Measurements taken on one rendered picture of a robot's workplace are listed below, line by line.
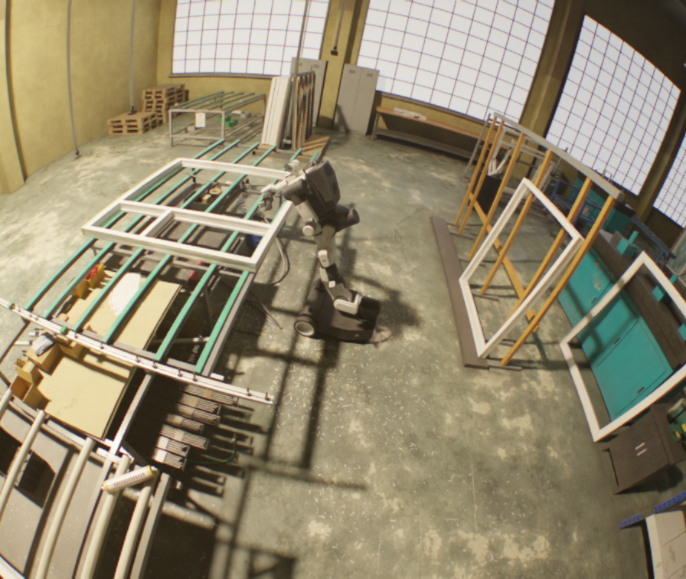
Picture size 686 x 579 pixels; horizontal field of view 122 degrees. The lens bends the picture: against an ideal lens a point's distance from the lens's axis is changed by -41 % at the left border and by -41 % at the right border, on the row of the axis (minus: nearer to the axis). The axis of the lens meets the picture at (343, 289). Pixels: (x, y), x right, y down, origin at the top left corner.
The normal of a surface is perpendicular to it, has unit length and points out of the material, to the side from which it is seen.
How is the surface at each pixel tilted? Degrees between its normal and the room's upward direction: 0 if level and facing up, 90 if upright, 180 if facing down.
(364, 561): 0
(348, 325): 0
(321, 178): 89
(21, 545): 0
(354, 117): 90
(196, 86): 90
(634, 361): 90
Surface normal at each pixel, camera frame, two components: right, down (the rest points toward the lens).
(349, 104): -0.10, 0.65
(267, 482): 0.17, -0.74
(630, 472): -0.98, -0.19
